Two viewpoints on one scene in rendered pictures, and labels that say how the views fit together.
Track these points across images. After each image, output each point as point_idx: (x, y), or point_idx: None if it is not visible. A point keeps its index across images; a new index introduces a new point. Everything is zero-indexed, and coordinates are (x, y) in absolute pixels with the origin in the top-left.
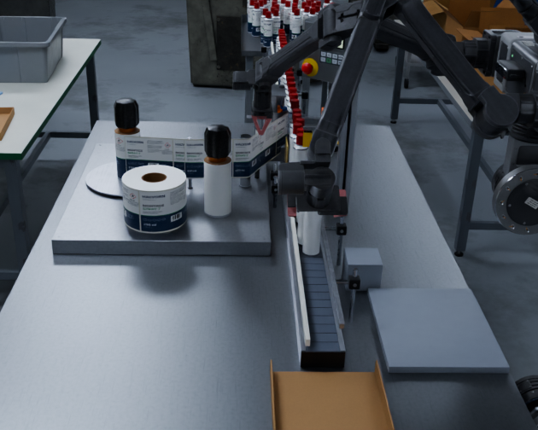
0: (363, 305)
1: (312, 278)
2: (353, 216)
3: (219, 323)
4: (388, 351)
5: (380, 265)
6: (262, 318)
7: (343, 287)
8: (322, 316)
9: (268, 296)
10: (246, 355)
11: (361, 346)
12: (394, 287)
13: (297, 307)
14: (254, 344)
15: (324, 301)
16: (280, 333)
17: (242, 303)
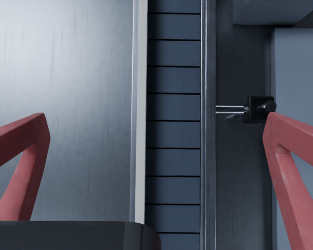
0: (258, 71)
1: (172, 18)
2: None
3: (0, 125)
4: (284, 224)
5: None
6: (76, 109)
7: (229, 13)
8: (178, 150)
9: (91, 40)
10: (44, 215)
11: (238, 191)
12: None
13: (133, 119)
14: (58, 184)
15: (188, 100)
16: (105, 153)
17: (43, 62)
